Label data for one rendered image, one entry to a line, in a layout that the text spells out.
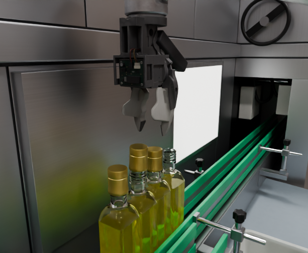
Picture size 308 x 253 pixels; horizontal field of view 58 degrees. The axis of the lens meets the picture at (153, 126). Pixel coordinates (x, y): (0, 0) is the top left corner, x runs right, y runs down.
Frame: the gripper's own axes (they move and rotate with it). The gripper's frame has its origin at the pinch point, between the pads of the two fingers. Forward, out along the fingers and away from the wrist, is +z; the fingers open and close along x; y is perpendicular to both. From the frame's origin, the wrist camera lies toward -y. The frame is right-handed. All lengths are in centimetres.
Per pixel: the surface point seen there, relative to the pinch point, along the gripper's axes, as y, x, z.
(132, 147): 7.1, 0.5, 2.4
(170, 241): 0.2, 4.4, 24.6
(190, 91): -40.4, -13.4, -1.8
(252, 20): -95, -11, -29
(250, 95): -107, -12, 7
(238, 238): -10.8, 15.5, 25.8
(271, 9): -95, -3, -33
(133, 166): 7.5, 0.8, 5.9
